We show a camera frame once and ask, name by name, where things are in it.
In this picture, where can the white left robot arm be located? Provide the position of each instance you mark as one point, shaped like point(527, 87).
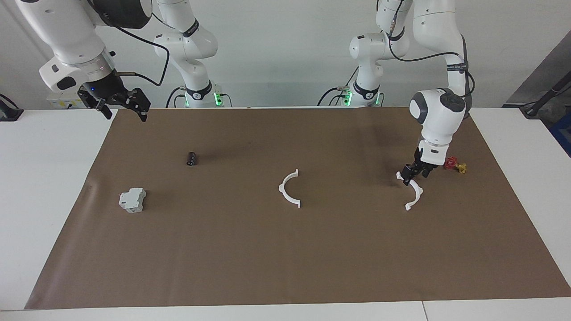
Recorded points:
point(439, 116)

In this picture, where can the white circuit breaker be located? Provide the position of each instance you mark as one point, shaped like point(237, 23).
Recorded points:
point(132, 199)

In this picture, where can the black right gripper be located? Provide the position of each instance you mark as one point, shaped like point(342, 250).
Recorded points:
point(105, 87)

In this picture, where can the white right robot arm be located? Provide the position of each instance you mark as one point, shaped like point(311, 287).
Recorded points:
point(67, 26)

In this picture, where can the blue crate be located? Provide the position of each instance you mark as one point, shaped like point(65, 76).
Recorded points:
point(563, 133)

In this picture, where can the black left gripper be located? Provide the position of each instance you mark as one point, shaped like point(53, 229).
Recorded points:
point(421, 166)

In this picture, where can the red and yellow valve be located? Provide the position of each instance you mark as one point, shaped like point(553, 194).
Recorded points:
point(454, 164)

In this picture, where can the black cylindrical capacitor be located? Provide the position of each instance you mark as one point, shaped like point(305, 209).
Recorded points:
point(192, 158)

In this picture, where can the white wall socket strip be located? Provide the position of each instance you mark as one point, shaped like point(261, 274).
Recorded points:
point(58, 103)

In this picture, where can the black tripod leg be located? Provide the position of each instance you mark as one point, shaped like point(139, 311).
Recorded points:
point(533, 109)

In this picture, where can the brown paper table mat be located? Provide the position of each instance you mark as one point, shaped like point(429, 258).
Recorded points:
point(285, 258)

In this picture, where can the black stand foot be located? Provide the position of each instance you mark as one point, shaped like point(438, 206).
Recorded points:
point(9, 113)

